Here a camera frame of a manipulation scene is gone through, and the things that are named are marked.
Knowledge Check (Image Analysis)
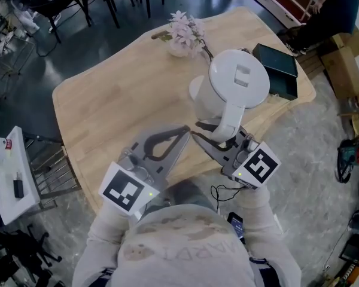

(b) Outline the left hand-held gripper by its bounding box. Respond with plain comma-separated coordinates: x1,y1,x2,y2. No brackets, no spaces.
98,124,191,221

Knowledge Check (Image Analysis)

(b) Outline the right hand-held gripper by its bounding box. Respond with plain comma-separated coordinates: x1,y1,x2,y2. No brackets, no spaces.
191,125,282,191

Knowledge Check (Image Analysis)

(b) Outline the white plastic jug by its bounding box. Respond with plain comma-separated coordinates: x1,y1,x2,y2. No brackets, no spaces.
188,48,271,143

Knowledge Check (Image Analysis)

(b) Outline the person's right forearm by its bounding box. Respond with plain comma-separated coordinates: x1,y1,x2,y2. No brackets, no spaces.
237,185,278,242

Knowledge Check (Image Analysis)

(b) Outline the person's left forearm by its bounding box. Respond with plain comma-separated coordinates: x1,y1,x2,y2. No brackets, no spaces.
88,201,139,245

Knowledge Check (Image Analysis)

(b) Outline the black phone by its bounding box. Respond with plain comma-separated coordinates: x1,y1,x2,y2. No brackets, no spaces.
227,212,246,245

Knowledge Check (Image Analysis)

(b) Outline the clear glass vase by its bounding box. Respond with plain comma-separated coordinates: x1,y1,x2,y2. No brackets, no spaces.
166,40,190,58

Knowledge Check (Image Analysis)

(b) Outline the dark green open box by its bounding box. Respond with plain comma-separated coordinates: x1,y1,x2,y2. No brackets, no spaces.
252,42,299,101

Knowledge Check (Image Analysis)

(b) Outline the person's torso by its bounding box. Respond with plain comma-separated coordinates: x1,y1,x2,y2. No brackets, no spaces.
73,203,302,287

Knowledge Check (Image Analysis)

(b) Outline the pink artificial flower bunch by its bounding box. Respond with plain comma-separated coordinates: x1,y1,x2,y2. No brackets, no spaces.
151,10,209,59

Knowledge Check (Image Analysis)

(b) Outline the green power tool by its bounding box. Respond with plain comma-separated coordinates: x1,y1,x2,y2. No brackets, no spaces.
336,139,359,184

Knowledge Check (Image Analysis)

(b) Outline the yellow wooden stool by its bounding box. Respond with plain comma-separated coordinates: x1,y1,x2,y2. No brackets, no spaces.
337,109,359,138

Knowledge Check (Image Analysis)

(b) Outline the cardboard box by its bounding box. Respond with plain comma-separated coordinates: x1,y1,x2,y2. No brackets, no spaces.
320,33,359,100

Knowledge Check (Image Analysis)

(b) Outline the black power adapter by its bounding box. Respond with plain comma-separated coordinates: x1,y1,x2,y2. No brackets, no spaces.
13,172,25,199

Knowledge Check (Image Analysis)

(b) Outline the white side table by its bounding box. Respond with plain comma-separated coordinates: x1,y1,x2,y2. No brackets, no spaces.
0,126,41,225

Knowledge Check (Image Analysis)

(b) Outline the black framed screen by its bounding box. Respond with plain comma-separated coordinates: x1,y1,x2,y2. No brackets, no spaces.
339,233,359,270

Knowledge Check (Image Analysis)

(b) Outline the white humanoid robot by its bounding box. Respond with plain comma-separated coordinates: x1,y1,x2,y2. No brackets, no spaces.
0,0,41,38

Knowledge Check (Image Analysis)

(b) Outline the black swivel chair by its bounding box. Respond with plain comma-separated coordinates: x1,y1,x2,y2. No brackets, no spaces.
0,224,63,287

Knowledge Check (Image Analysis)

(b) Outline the thin black cable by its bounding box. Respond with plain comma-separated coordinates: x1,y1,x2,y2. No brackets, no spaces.
211,184,243,213

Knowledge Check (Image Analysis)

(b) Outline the black power cord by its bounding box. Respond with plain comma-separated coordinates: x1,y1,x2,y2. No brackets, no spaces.
201,39,215,61

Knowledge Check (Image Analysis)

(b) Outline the grey metal frame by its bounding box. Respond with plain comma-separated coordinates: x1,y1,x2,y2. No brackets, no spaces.
22,132,82,212

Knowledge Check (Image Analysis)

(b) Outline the black floor cable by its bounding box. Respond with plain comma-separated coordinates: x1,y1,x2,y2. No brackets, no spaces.
35,33,60,58

